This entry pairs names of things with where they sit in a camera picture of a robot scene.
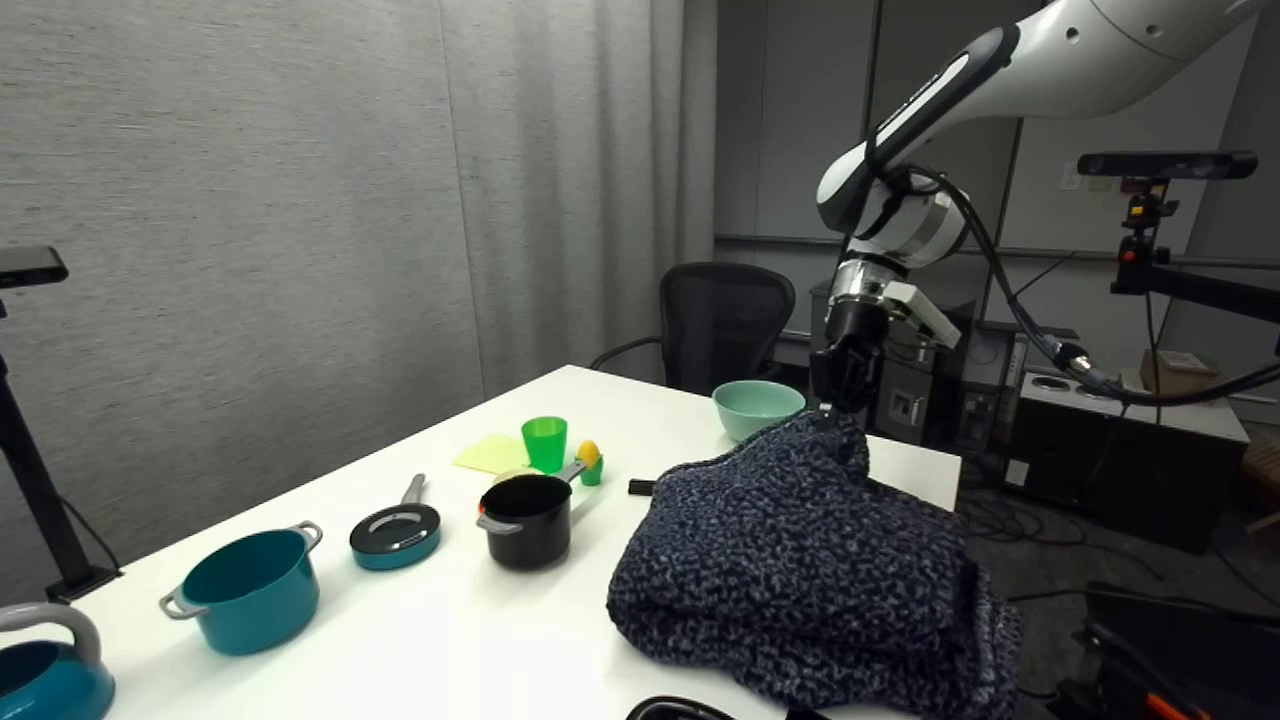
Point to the yellow sponge cloth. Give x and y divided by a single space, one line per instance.
487 459

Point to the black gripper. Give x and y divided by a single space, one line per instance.
850 352

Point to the black computer tower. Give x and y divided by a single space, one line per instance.
934 393

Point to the mint green bowl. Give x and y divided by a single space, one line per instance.
757 404

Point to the black equipment case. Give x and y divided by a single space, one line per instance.
1175 652

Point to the black bar camera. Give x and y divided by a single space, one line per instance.
1166 165

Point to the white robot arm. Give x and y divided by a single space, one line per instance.
1065 61

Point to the yellow green toy fruit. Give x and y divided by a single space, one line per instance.
590 463

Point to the black camera tripod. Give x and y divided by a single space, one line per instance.
31 467

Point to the black equipment cabinet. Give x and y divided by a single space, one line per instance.
1121 467

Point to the green plastic cup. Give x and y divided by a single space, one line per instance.
544 442

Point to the brown cardboard box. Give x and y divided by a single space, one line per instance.
1183 372

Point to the dark blue knit blanket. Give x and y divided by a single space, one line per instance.
803 561

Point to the black office chair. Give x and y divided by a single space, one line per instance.
727 322

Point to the grey curtain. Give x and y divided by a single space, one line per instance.
267 201

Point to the teal mug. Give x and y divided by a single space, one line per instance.
248 593

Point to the small black flat object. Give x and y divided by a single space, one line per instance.
644 484

